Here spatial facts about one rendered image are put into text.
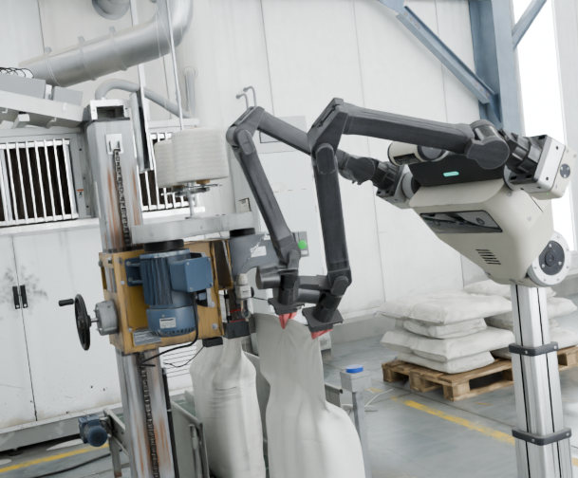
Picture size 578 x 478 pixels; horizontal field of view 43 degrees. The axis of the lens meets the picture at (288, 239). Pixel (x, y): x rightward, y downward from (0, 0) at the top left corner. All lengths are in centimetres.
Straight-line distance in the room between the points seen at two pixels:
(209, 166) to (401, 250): 550
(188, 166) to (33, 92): 271
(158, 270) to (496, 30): 638
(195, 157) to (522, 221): 94
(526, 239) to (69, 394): 372
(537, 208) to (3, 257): 370
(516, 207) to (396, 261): 562
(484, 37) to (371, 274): 286
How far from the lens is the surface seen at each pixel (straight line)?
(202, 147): 218
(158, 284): 215
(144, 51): 486
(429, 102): 788
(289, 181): 629
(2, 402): 509
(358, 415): 255
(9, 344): 503
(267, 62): 706
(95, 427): 399
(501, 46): 811
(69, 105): 474
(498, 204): 192
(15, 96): 472
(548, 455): 228
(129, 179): 237
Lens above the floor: 144
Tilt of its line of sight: 3 degrees down
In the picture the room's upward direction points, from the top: 6 degrees counter-clockwise
